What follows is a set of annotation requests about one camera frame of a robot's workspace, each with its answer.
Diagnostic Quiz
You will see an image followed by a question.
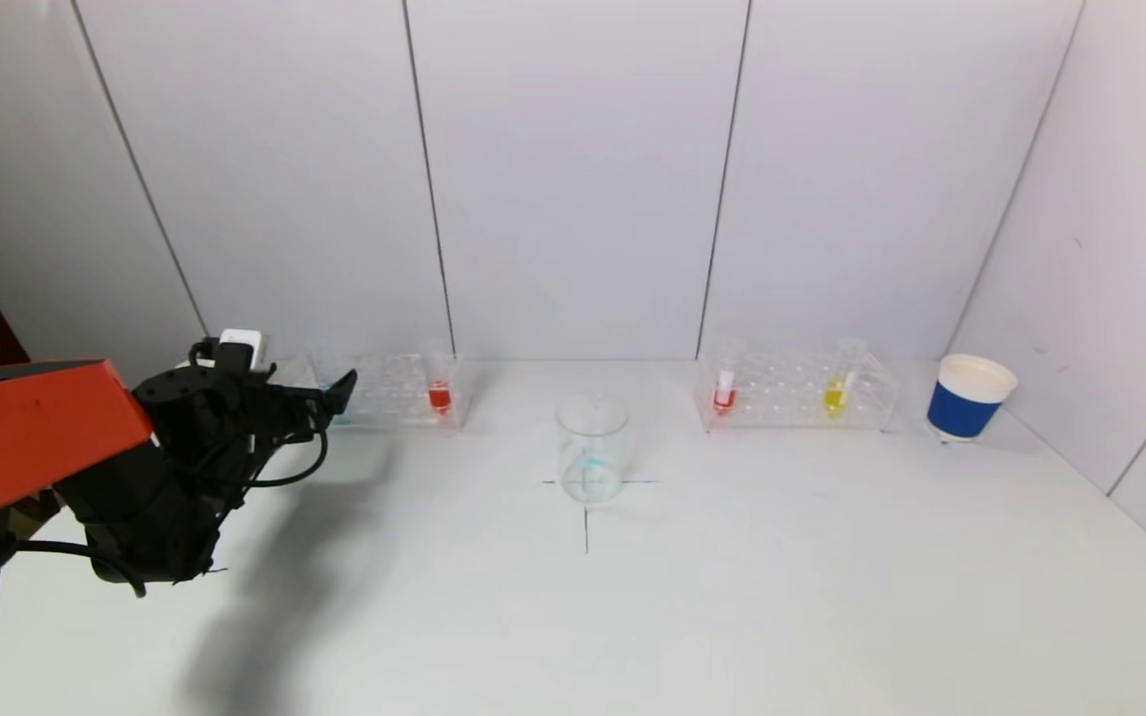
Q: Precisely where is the test tube with blue liquid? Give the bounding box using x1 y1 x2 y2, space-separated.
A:
308 341 343 427

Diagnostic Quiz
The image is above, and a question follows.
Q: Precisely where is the test tube with yellow liquid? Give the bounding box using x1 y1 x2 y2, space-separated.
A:
821 336 866 419

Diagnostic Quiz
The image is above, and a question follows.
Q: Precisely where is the clear glass beaker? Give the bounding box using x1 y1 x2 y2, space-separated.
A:
555 394 631 506

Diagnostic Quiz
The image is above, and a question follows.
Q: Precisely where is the test tube with red liquid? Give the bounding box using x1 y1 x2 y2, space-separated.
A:
423 340 456 419

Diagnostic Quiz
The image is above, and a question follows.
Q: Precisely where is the labelled test tube red liquid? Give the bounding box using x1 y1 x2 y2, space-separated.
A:
712 338 745 417

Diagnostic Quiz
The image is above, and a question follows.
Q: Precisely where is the clear acrylic test tube rack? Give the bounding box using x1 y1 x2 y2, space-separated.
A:
329 352 470 433
692 350 900 435

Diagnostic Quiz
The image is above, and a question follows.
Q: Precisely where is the white paper cup blue sleeve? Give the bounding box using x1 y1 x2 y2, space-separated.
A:
926 354 1019 444

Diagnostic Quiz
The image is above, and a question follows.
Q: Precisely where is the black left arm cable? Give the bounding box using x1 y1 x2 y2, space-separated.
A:
14 338 331 598

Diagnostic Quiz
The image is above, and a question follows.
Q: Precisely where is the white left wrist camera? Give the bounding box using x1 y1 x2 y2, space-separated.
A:
218 329 266 371

